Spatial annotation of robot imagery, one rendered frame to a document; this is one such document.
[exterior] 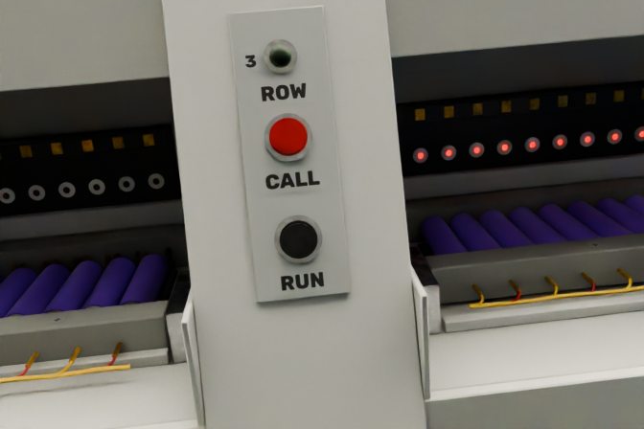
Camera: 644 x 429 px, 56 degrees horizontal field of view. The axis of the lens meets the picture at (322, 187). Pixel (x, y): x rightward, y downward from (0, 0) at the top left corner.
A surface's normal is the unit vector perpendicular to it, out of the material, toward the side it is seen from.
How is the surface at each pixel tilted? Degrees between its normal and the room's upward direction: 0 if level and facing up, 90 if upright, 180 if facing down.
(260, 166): 90
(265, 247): 90
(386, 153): 90
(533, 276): 107
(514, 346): 17
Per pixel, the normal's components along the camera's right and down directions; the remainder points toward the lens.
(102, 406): -0.07, -0.95
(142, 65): 0.08, 0.29
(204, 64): 0.05, 0.01
